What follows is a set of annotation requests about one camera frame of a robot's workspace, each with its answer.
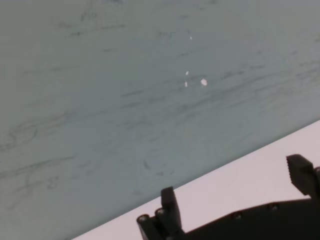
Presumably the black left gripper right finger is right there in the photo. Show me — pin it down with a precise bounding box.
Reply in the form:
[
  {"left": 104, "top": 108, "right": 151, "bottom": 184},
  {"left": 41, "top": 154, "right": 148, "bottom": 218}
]
[{"left": 285, "top": 153, "right": 320, "bottom": 199}]

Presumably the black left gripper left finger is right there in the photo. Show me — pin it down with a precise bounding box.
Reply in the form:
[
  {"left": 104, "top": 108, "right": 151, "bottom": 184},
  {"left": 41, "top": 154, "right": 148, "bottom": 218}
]
[{"left": 135, "top": 186, "right": 187, "bottom": 240}]

